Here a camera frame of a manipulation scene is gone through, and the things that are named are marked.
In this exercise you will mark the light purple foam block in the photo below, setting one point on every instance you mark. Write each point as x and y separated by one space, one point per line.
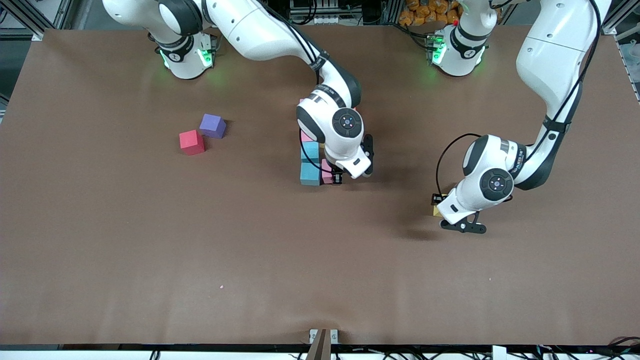
213 125

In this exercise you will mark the blue foam block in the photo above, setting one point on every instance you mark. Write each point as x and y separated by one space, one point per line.
310 173
310 151

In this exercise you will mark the yellow foam block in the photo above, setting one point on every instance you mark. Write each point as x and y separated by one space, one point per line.
436 211

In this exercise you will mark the brown table cover mat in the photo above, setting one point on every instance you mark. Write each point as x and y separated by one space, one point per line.
320 280

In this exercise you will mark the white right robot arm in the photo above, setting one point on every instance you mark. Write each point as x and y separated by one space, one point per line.
345 145

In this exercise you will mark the red foam block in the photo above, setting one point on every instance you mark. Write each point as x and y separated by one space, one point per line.
192 142

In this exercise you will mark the pile of orange objects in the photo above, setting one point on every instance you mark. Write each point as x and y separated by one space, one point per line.
425 12

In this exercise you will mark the grey equipment rack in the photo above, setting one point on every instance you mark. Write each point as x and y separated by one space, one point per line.
325 15

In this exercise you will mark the aluminium frame post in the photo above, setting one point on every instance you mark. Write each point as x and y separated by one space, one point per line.
617 20
22 17

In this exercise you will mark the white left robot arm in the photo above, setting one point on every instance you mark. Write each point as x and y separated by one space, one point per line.
550 60

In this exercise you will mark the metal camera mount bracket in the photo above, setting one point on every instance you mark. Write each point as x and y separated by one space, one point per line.
323 342

